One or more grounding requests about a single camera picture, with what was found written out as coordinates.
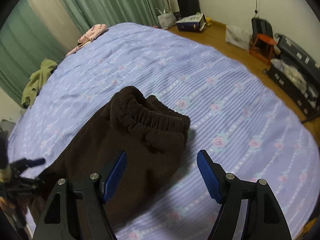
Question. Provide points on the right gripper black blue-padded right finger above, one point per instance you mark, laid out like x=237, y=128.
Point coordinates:
x=264, y=218

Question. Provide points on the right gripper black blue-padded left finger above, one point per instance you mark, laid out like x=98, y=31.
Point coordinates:
x=60, y=218

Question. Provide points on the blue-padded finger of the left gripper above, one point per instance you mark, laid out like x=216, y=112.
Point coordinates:
x=23, y=164

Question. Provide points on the dark brown fleece pants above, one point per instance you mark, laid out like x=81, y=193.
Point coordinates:
x=153, y=137

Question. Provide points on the olive green garment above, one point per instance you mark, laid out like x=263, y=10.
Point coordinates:
x=36, y=81

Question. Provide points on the bed with purple floral sheet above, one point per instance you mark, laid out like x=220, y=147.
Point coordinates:
x=241, y=123

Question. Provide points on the green curtain left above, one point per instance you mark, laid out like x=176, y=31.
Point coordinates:
x=25, y=43

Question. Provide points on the green curtain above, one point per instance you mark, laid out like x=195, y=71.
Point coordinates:
x=86, y=13
x=25, y=43

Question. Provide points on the beige sheer curtain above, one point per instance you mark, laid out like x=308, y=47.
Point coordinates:
x=54, y=16

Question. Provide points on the black storage bin with clothes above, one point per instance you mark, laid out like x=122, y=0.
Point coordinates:
x=297, y=73

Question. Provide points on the pink patterned garment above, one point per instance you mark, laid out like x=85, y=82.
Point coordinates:
x=89, y=36

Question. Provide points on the orange stool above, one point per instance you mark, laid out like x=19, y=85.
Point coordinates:
x=263, y=48

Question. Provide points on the white plastic bag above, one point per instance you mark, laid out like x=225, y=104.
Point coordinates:
x=238, y=37

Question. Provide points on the green curtain right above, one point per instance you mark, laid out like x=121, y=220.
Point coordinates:
x=86, y=13

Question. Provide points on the black backpack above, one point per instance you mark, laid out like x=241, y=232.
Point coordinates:
x=261, y=26

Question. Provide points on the white paper bag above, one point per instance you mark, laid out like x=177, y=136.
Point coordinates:
x=166, y=19

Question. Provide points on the blue white cardboard box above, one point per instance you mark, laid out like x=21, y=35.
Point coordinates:
x=194, y=23

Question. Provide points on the black box by wall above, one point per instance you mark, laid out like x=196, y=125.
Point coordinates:
x=188, y=7

